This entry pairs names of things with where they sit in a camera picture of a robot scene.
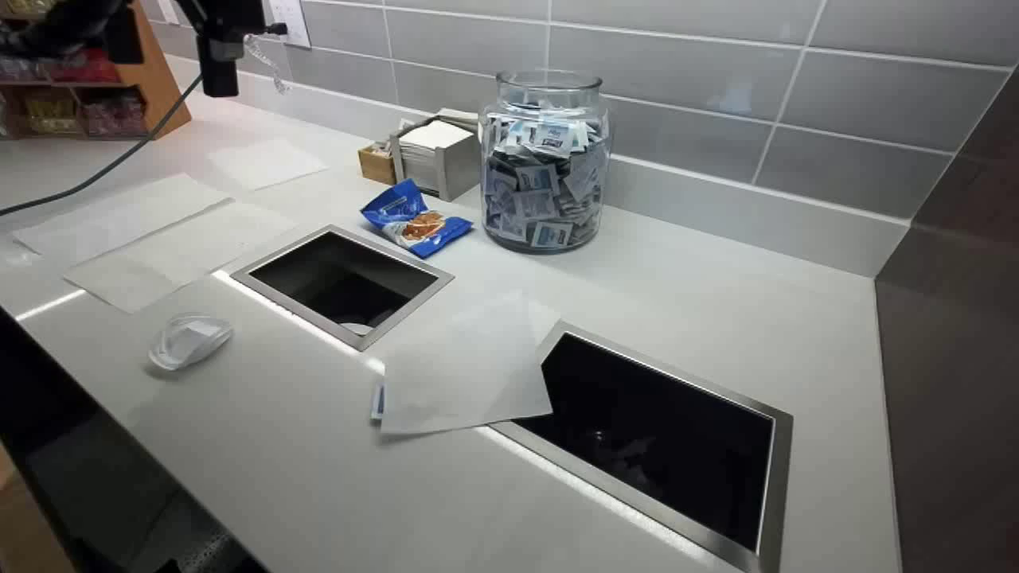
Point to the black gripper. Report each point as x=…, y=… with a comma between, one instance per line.
x=221, y=16

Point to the blue and white pretzel packet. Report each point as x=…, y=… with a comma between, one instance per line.
x=416, y=221

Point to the thin white paper sheet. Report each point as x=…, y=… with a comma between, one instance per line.
x=181, y=258
x=124, y=217
x=267, y=161

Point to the wooden snack rack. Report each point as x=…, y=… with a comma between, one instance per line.
x=76, y=80

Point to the wooden tray of sachets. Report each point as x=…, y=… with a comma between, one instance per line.
x=373, y=163

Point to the metal napkin dispenser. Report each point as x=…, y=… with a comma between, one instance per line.
x=436, y=158

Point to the glass jar of sachets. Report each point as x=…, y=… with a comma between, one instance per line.
x=542, y=161

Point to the white paper napkin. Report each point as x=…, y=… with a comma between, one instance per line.
x=465, y=368

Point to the white paper wall note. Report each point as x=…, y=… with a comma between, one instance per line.
x=287, y=22

